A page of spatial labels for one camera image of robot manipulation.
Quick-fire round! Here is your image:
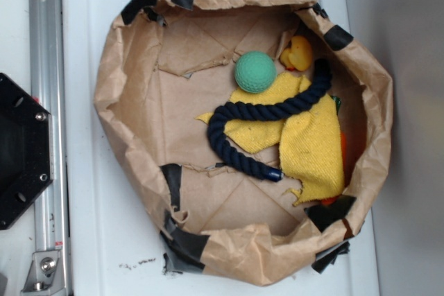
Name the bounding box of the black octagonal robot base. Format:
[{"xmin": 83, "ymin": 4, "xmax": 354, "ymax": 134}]
[{"xmin": 1, "ymin": 73, "xmax": 53, "ymax": 230}]

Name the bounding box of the brown paper bin liner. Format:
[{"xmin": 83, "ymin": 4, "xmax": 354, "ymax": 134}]
[{"xmin": 94, "ymin": 0, "xmax": 393, "ymax": 286}]

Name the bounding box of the yellow terry cloth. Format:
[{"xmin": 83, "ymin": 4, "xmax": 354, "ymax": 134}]
[{"xmin": 197, "ymin": 72, "xmax": 345, "ymax": 206}]

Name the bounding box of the green dimpled ball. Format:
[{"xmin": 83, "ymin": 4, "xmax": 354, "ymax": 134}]
[{"xmin": 234, "ymin": 51, "xmax": 277, "ymax": 94}]

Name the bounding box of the yellow rubber duck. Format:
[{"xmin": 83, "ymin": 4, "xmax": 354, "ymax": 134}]
[{"xmin": 280, "ymin": 35, "xmax": 313, "ymax": 72}]

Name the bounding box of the green item under cloth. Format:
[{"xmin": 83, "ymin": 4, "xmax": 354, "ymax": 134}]
[{"xmin": 331, "ymin": 96, "xmax": 341, "ymax": 114}]

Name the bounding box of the orange toy under cloth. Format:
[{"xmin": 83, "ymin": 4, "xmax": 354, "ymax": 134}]
[{"xmin": 321, "ymin": 132, "xmax": 347, "ymax": 206}]

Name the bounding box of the white plastic tray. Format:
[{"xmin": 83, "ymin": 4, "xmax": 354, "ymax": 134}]
[{"xmin": 62, "ymin": 0, "xmax": 379, "ymax": 295}]

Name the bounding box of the dark blue twisted rope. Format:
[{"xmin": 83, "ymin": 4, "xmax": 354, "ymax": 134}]
[{"xmin": 207, "ymin": 59, "xmax": 334, "ymax": 184}]

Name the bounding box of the metal corner bracket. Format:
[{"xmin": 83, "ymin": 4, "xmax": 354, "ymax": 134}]
[{"xmin": 20, "ymin": 250, "xmax": 65, "ymax": 295}]

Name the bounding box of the aluminium extrusion rail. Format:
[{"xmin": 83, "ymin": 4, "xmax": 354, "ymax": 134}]
[{"xmin": 28, "ymin": 0, "xmax": 69, "ymax": 251}]

